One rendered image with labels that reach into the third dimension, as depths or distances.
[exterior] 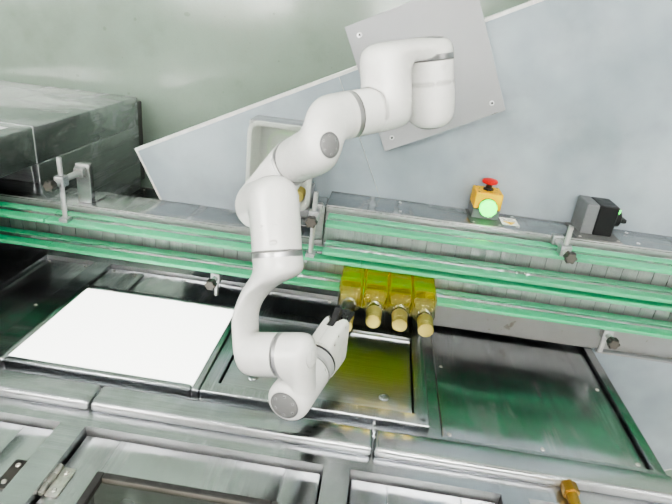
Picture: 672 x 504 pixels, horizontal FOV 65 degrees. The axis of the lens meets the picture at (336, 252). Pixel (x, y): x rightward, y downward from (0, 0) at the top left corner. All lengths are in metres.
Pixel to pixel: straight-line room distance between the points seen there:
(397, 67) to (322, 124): 0.19
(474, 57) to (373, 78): 0.45
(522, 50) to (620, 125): 0.31
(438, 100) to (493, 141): 0.41
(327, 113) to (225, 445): 0.63
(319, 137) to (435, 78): 0.30
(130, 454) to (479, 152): 1.06
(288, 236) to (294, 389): 0.25
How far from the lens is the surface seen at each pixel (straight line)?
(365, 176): 1.45
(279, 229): 0.84
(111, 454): 1.10
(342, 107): 0.92
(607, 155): 1.53
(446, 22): 1.38
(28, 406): 1.21
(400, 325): 1.15
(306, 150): 0.87
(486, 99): 1.41
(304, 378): 0.87
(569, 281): 1.41
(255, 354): 0.88
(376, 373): 1.22
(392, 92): 0.99
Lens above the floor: 2.15
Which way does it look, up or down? 66 degrees down
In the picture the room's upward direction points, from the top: 165 degrees counter-clockwise
